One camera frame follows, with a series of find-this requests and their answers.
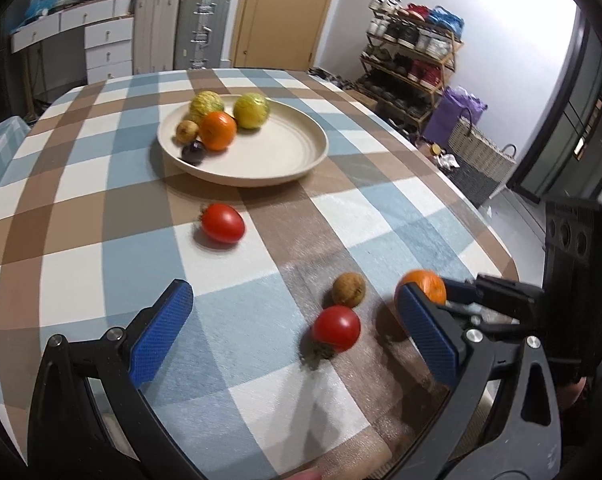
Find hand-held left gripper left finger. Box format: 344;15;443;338
27;279;207;480

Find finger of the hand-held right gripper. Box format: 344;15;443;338
448;304;532;336
443;274;544;318

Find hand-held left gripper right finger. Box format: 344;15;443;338
381;282;564;480

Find orange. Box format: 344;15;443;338
198;111;238;152
394;269;448;336

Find walnut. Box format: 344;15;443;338
332;272;367;308

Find red tomato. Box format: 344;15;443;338
199;203;246;244
306;305;362;361

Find small brown round fruit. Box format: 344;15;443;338
175;120;200;145

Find cream round plate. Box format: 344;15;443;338
157;95;329;188

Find green mottled round fruit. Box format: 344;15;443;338
189;91;225;125

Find yellow-green round fruit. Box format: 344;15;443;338
232;93;271;130

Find person's right hand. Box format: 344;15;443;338
556;376;590;411

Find checked tablecloth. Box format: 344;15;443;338
0;67;519;480

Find woven basket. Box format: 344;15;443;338
446;115;518;206

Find purple bag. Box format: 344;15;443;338
423;86;488;143

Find wooden shoe rack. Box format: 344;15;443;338
358;0;464;133

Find rows of racked shoes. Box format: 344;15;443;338
361;0;456;121

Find scattered sneakers group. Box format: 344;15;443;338
308;65;362;92

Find white desk with drawers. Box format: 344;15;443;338
10;0;134;86

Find white suitcase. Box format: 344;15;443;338
132;0;182;75

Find silver suitcase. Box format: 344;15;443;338
175;0;232;70

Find tan wooden door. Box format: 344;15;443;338
229;0;344;68

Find blue plastic bag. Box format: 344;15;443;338
24;0;62;21

